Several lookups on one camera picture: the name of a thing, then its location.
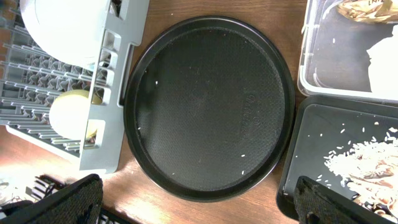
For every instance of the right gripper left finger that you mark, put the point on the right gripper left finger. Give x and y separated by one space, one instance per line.
79 202

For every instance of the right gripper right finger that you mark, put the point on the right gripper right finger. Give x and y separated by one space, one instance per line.
315 203

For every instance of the food scraps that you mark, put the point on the food scraps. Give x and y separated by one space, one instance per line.
369 169

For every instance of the yellow plastic bowl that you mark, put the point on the yellow plastic bowl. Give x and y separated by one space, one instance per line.
68 116

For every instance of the white napkin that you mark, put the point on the white napkin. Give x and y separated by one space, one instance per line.
382 71

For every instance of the grey plate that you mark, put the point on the grey plate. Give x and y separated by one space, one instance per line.
68 30

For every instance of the gold foil wrapper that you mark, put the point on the gold foil wrapper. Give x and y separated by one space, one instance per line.
369 11

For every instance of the grey dishwasher rack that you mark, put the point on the grey dishwasher rack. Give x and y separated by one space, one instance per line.
31 80

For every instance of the black rectangular tray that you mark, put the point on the black rectangular tray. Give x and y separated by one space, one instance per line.
324 126

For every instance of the round black tray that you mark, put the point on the round black tray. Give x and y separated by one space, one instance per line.
209 108

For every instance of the clear plastic bin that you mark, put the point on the clear plastic bin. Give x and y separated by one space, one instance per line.
334 57

